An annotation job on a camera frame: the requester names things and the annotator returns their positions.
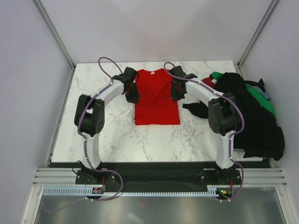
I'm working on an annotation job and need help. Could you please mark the bright red t shirt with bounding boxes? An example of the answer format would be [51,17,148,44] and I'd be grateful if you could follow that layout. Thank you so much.
[135,69,180,126]

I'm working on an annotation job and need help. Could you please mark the aluminium front rail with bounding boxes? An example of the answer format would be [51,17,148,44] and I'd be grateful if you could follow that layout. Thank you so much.
[33,168,287,187]

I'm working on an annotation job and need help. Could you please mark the slotted cable duct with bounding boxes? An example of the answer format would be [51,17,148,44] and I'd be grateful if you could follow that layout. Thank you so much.
[43,186,219,197]

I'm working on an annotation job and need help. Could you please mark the green t shirt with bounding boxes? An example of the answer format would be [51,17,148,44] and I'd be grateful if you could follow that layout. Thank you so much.
[209,71,276,116]

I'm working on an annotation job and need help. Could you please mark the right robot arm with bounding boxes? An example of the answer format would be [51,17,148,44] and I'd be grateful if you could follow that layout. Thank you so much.
[164,65,245,184]

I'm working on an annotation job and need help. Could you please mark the aluminium frame post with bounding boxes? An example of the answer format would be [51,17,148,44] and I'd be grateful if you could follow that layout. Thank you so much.
[32,0,76,71]
[236,0,280,69]

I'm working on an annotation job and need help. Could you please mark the grey blue t shirt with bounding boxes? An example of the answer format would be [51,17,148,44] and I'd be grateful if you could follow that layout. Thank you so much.
[252,86,271,100]

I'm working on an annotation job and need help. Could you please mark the black t shirt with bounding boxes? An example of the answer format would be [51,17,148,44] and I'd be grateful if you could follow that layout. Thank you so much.
[182,71,285,161]

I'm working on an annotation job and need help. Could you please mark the left aluminium frame post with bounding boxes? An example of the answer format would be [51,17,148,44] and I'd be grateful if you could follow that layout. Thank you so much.
[32,0,76,71]

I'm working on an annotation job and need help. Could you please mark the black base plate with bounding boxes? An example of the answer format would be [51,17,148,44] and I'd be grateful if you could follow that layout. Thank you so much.
[75,162,241,193]

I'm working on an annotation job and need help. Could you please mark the white folded cloth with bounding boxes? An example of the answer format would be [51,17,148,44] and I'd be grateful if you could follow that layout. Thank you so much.
[232,149,263,161]

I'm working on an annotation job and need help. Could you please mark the dark red t shirt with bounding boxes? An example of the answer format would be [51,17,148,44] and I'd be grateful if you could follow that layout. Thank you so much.
[202,77,217,89]

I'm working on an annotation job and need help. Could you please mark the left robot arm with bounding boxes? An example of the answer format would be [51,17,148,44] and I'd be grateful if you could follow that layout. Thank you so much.
[74,67,140,183]

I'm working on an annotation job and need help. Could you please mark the right aluminium frame post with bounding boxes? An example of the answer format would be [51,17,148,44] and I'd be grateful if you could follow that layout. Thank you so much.
[236,0,280,69]

